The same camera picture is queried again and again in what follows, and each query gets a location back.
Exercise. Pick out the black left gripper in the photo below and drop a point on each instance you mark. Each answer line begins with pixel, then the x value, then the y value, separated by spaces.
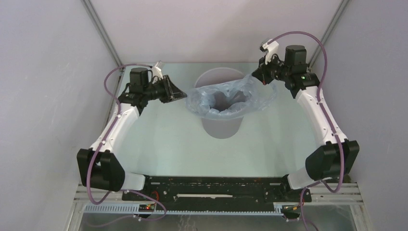
pixel 171 92

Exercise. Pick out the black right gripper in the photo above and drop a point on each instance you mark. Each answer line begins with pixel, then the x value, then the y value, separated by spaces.
pixel 260 73

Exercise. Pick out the light blue plastic trash bag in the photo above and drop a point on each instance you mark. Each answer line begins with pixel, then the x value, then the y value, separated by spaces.
pixel 230 100

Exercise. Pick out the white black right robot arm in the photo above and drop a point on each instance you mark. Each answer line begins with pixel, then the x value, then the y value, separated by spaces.
pixel 335 154

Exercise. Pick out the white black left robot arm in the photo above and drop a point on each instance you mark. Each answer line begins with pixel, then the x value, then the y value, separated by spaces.
pixel 99 165

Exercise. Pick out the grey plastic trash bin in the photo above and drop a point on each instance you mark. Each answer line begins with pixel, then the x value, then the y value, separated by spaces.
pixel 220 129

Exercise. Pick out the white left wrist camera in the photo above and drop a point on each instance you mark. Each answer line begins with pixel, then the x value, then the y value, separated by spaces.
pixel 157 72

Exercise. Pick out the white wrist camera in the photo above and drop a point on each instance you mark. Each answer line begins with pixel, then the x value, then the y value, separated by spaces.
pixel 269 47
pixel 157 72

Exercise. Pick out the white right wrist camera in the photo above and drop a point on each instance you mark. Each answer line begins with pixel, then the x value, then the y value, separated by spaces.
pixel 269 47

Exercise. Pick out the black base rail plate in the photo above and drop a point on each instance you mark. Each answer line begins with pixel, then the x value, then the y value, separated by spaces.
pixel 223 193

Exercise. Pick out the right corner aluminium post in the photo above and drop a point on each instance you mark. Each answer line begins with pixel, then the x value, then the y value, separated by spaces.
pixel 329 30

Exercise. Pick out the corner aluminium post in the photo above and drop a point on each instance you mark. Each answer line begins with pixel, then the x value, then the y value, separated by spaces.
pixel 94 17
pixel 329 30

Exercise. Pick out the left corner aluminium post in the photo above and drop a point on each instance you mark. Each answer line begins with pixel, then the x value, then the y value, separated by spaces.
pixel 94 17

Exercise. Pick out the white slotted cable duct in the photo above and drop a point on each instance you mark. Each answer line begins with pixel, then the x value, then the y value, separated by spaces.
pixel 137 209

